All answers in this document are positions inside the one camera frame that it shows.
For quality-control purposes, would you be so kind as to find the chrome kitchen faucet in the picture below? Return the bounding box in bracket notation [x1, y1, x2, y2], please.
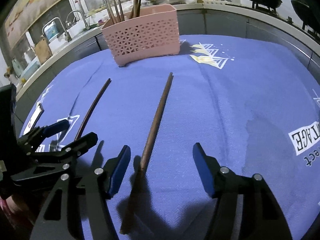
[42, 17, 72, 42]

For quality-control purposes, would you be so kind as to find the person's hand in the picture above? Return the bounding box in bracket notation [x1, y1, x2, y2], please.
[1, 196, 29, 225]

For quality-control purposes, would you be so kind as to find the white card on cloth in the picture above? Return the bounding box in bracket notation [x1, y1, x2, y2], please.
[23, 103, 44, 135]

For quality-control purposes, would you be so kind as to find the wooden cutting board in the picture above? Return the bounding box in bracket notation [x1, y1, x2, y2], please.
[34, 38, 52, 64]

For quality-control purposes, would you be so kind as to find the blue printed tablecloth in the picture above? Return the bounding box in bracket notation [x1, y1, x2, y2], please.
[36, 35, 319, 239]

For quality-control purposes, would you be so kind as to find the pink plastic utensil basket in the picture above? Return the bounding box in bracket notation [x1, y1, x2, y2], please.
[101, 4, 180, 67]

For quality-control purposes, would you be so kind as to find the fruit pattern roller blind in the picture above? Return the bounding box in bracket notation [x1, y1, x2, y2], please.
[4, 0, 60, 48]

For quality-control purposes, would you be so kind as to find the black lidded wok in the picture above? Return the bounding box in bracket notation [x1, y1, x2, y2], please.
[291, 0, 319, 34]

